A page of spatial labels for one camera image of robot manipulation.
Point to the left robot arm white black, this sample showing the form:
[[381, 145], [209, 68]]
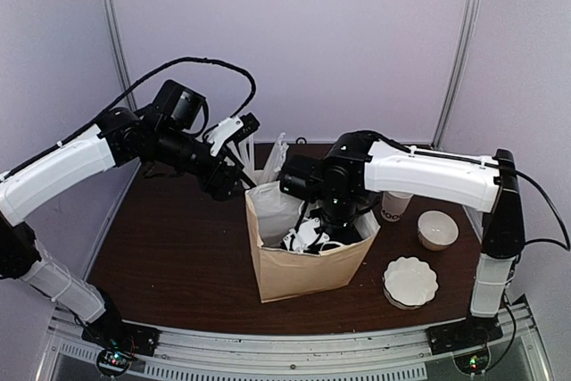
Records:
[[159, 132]]

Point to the white scalloped dish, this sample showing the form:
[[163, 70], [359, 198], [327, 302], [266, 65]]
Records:
[[409, 283]]

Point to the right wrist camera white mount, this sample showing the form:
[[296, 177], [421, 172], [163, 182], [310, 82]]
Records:
[[308, 238]]

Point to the brown paper bag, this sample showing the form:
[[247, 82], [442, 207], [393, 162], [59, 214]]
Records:
[[281, 274]]

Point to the white round bowl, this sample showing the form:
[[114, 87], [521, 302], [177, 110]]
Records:
[[437, 230]]

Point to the left aluminium corner post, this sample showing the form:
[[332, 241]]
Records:
[[118, 54]]

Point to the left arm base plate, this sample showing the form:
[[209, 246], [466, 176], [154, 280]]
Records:
[[132, 339]]

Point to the aluminium front rail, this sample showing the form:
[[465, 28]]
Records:
[[396, 354]]

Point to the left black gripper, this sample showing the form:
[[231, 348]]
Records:
[[219, 191]]

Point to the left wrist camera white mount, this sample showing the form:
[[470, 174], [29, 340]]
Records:
[[232, 129]]

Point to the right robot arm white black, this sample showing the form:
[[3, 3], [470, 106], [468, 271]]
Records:
[[363, 163]]

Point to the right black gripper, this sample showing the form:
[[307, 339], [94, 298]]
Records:
[[354, 236]]

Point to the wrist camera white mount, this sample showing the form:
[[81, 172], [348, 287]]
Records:
[[308, 238], [232, 129]]

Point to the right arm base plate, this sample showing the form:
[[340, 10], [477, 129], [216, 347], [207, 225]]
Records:
[[460, 335]]

